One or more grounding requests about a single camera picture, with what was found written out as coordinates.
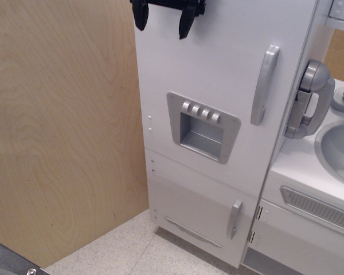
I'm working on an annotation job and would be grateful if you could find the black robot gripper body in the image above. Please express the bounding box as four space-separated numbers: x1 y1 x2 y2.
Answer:
130 0 206 16

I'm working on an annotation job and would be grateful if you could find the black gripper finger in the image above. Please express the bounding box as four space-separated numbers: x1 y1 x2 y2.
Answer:
131 0 149 31
179 7 196 40

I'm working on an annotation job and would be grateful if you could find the white fridge door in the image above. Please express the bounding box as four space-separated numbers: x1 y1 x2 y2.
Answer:
133 0 319 198

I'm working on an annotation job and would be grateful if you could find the white toy fridge cabinet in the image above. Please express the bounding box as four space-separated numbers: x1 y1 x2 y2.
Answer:
243 1 335 197

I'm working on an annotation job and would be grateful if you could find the grey toy telephone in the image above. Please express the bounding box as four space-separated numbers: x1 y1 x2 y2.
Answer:
285 60 335 139

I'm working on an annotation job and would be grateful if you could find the light plywood panel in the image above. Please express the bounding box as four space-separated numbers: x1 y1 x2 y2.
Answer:
0 1 148 267

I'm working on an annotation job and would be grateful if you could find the grey toy sink basin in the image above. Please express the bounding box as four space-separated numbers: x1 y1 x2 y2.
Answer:
314 120 344 184

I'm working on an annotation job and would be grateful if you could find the white lower freezer door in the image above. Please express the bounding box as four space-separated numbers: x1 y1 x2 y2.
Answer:
145 149 257 267

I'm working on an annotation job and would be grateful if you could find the white toy oven unit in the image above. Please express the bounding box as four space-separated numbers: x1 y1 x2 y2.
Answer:
243 109 344 274

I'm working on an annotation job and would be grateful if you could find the black equipment corner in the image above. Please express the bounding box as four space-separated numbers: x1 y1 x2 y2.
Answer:
0 244 48 275

